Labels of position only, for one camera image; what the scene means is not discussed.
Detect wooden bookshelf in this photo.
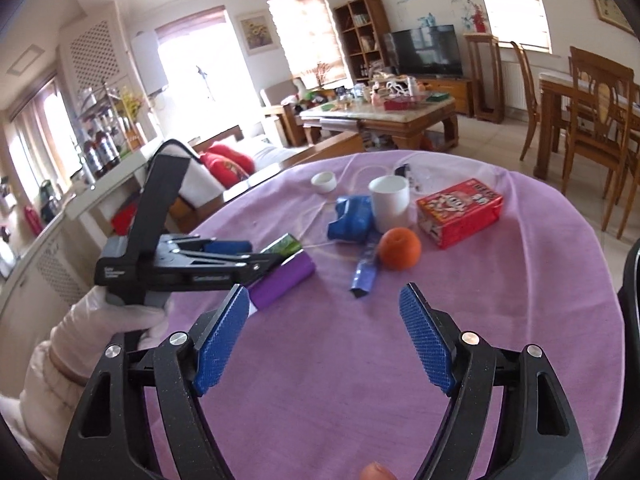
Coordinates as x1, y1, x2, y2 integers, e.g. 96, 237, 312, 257
333, 0, 393, 78

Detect purple tablecloth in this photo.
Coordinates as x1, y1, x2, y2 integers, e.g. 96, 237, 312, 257
145, 149, 626, 480

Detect red fire extinguisher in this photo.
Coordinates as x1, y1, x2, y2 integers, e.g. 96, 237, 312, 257
24, 205, 44, 237

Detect flower painting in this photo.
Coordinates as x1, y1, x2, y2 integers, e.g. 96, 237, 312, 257
235, 11, 279, 56

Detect wooden television stand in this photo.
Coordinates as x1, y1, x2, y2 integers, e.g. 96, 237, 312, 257
417, 77, 474, 117

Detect yellow flowers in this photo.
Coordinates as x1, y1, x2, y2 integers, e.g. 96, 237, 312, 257
117, 85, 148, 146

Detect tall wooden plant stand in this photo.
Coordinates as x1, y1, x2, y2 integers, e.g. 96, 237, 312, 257
463, 32, 505, 123

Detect person's left hand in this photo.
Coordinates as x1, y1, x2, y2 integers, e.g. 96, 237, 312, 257
50, 285, 169, 377

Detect orange fruit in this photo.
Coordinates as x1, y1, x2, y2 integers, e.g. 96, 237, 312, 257
377, 227, 422, 271

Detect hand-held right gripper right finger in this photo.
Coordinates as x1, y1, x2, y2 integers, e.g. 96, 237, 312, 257
398, 282, 591, 480

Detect white standing air conditioner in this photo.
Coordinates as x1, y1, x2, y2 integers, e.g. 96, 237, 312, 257
131, 30, 169, 96

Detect black trash bin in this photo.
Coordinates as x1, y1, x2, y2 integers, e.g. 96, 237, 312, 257
597, 237, 640, 480

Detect framed wall picture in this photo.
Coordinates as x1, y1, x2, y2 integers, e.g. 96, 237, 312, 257
582, 0, 636, 37

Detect beige armchair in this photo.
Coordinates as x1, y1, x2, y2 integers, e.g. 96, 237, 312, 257
260, 80, 306, 146

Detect pink window blind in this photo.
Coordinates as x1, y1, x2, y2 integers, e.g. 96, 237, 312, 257
266, 0, 349, 86
471, 0, 553, 53
155, 6, 228, 48

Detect person's left forearm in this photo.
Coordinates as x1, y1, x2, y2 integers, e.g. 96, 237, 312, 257
0, 340, 92, 467

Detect blue crumpled bag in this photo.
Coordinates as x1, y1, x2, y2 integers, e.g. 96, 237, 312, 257
327, 195, 376, 244

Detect flat screen television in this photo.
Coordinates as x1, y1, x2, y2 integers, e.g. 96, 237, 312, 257
382, 25, 463, 80

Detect row of dark bottles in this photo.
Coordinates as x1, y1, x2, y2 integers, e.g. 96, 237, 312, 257
82, 130, 121, 178

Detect white lattice cabinet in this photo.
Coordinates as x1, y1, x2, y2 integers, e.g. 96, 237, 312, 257
57, 15, 133, 111

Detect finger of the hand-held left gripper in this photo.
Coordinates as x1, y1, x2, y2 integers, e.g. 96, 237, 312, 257
160, 234, 253, 262
172, 252, 281, 291

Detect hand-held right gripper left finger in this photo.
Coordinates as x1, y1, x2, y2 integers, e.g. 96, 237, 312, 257
59, 284, 251, 480

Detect wooden dining chair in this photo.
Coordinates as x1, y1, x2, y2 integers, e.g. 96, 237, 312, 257
615, 130, 640, 241
560, 46, 632, 233
510, 41, 543, 161

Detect red cushion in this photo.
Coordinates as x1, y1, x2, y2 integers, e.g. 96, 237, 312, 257
200, 154, 251, 191
207, 143, 256, 173

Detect red storage box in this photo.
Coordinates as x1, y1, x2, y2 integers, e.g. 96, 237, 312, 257
111, 202, 138, 233

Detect red milk carton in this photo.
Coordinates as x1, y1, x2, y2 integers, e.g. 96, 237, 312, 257
416, 178, 504, 250

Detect green printed packet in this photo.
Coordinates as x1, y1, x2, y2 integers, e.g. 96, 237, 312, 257
260, 232, 304, 261

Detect white cushioned wooden sofa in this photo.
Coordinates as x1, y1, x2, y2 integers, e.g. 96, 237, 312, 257
112, 125, 366, 236

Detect white figurine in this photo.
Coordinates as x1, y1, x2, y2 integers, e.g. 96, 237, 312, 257
372, 74, 418, 101

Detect purple snack packet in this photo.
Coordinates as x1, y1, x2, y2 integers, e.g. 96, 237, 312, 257
248, 254, 316, 317

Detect person's right hand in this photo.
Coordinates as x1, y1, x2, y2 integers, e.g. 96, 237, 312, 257
360, 449, 398, 480

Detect small black item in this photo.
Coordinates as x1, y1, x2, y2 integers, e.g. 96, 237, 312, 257
395, 164, 426, 193

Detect blue purple wrapper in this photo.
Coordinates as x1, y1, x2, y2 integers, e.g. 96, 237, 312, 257
348, 240, 383, 301

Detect low white radiator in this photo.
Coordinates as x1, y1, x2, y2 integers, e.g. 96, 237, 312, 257
500, 60, 531, 111

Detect wooden coffee table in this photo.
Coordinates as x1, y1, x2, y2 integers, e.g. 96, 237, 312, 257
300, 96, 459, 153

